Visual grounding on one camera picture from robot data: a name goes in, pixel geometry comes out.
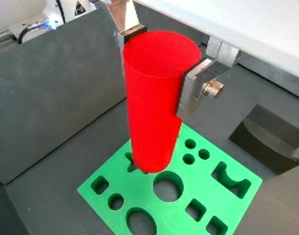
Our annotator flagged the black cable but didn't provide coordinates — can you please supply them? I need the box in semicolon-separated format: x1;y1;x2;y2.
16;27;32;46

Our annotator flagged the dark grey curved block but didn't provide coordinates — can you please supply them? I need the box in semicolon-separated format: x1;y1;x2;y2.
229;105;299;175

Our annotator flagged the green shape sorter board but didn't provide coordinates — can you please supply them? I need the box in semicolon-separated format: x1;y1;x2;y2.
77;126;261;235

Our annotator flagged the red round cylinder peg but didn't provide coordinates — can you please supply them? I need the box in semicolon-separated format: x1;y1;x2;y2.
122;30;201;173

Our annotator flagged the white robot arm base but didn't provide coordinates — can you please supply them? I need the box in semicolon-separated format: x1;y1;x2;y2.
0;0;100;56

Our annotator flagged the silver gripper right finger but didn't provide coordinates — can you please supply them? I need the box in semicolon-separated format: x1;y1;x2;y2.
176;37;241;120

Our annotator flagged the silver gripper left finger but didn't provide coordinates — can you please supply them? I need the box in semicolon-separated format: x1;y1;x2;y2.
105;0;146;50

